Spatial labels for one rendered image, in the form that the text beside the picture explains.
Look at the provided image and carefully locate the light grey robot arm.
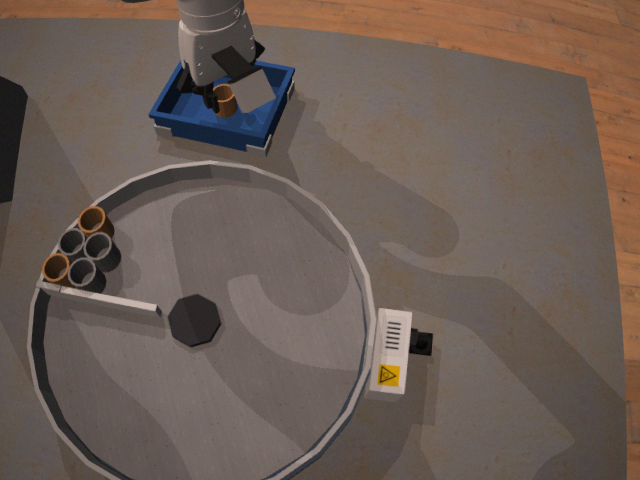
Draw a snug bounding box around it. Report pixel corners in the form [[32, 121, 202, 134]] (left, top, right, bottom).
[[176, 0, 276, 113]]

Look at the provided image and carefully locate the blue plastic tray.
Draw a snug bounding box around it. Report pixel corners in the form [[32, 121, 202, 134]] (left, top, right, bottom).
[[148, 60, 295, 158]]

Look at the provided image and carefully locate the bronze bushing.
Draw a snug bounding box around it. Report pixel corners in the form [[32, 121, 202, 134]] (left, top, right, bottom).
[[42, 253, 75, 289], [213, 84, 238, 118], [78, 206, 114, 239]]

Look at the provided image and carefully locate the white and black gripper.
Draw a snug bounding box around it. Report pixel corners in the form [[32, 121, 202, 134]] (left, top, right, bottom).
[[177, 10, 265, 114]]

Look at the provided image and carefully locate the grey metal bushing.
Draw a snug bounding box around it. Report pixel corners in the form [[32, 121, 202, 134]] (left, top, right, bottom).
[[68, 258, 106, 294], [83, 232, 121, 272], [58, 228, 87, 263]]

